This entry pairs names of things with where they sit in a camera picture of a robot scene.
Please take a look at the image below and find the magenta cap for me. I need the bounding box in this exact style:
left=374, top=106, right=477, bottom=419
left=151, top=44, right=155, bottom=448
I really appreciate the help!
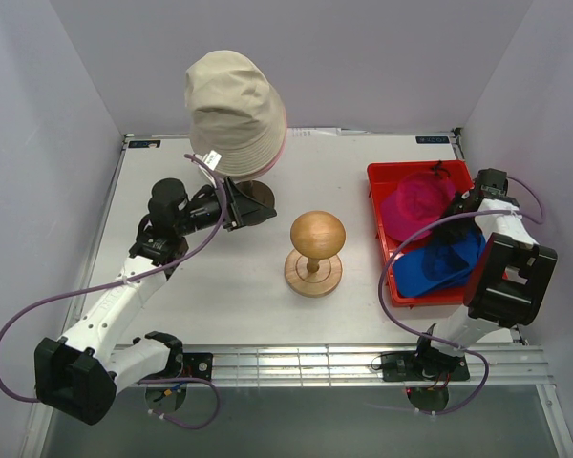
left=379, top=161, right=457, bottom=241

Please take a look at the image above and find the blue hat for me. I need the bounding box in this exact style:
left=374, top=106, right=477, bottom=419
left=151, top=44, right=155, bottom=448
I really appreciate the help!
left=393, top=230, right=486, bottom=298

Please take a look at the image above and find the pink bucket hat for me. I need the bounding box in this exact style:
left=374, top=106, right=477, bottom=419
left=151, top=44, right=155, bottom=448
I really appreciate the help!
left=254, top=109, right=287, bottom=176

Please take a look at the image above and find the cream bucket hat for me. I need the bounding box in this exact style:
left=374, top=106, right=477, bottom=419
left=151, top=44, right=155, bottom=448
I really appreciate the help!
left=184, top=50, right=285, bottom=180

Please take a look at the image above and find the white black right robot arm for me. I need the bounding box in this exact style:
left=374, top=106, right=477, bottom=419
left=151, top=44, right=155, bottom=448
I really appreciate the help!
left=414, top=168, right=558, bottom=379

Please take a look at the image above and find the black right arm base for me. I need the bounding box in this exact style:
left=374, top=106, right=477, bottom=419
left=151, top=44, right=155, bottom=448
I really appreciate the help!
left=371, top=350, right=470, bottom=382

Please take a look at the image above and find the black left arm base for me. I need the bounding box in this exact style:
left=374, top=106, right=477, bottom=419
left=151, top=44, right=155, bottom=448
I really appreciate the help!
left=144, top=352, right=214, bottom=382

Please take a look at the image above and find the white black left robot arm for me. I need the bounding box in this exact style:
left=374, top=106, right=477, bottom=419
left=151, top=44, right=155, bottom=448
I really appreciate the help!
left=34, top=177, right=277, bottom=425

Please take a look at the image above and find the cream mannequin head stand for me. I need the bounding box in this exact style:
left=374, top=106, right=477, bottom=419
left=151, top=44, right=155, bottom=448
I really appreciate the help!
left=236, top=180, right=277, bottom=226

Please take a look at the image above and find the red plastic bin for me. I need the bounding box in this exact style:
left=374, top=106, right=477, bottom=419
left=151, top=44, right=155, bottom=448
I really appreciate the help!
left=367, top=160, right=481, bottom=307

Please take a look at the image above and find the light wooden hat stand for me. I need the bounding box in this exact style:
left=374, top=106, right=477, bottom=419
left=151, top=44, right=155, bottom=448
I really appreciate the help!
left=284, top=211, right=346, bottom=298

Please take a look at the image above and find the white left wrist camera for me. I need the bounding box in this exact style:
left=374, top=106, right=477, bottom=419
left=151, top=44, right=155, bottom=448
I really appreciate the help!
left=200, top=150, right=222, bottom=186

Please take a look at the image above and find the aluminium front rail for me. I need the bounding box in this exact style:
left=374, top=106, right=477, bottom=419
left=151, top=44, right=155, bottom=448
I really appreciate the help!
left=33, top=345, right=555, bottom=390

